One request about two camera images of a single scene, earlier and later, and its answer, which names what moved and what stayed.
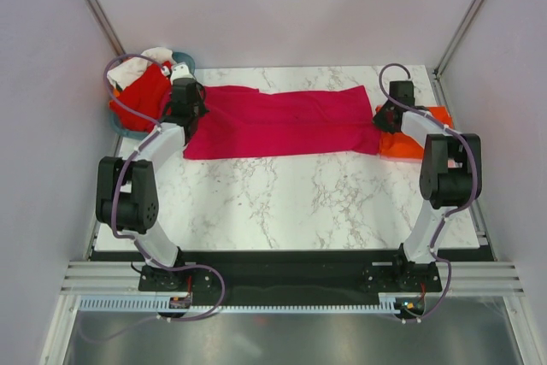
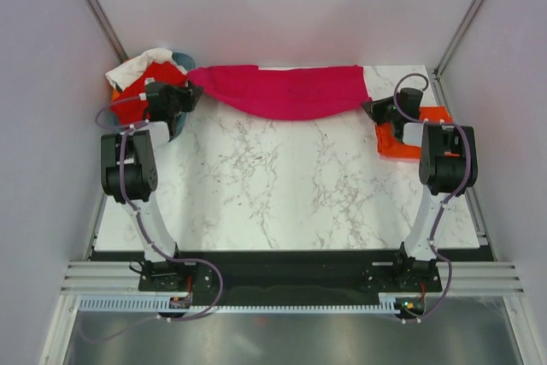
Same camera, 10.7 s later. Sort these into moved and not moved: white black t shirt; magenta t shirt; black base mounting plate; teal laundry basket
Moved: magenta t shirt
Not moved: black base mounting plate; white black t shirt; teal laundry basket
